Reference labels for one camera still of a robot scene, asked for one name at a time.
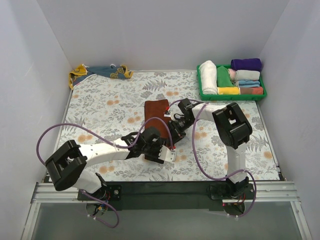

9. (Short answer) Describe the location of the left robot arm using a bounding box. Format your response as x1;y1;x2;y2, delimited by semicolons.
45;127;169;194

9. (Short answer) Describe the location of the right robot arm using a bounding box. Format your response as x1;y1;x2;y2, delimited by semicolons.
168;98;253;197

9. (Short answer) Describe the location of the green plastic tray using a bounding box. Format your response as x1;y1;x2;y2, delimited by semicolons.
196;65;268;101

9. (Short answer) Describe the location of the yellow rolled towel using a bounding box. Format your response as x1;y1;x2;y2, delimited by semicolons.
217;86;240;95

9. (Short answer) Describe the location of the floral patterned table mat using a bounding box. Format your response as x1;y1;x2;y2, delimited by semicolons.
59;70;279;182

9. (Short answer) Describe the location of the white rolled towel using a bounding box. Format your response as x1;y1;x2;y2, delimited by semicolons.
199;60;218;95

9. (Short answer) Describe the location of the green rolled towel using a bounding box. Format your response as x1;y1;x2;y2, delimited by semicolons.
217;66;235;88

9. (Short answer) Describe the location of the pink rolled towel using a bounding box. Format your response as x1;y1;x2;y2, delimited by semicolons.
228;68;237;82

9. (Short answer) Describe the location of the light blue rolled towel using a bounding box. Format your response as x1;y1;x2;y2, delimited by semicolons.
236;80;261;88

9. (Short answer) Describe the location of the grey rolled towel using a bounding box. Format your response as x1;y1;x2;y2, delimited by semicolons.
234;69;261;81

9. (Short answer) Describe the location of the red brown rolled towel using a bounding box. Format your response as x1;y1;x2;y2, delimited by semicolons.
239;86;264;95

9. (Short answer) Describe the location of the purple rolled towel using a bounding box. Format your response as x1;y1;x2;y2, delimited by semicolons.
230;58;263;72

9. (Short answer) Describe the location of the blue yellow crumpled cloth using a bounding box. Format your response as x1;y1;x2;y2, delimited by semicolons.
68;64;134;90

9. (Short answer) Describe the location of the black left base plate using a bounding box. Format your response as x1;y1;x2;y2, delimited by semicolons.
88;184;122;201

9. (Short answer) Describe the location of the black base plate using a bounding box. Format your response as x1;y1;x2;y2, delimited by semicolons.
207;179;255;201
88;184;122;201

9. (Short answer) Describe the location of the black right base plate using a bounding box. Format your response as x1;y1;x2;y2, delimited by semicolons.
207;179;255;201

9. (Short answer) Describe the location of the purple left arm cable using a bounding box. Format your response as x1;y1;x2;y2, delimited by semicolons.
36;117;176;229

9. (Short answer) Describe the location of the aluminium frame rail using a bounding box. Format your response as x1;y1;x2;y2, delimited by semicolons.
22;181;312;240

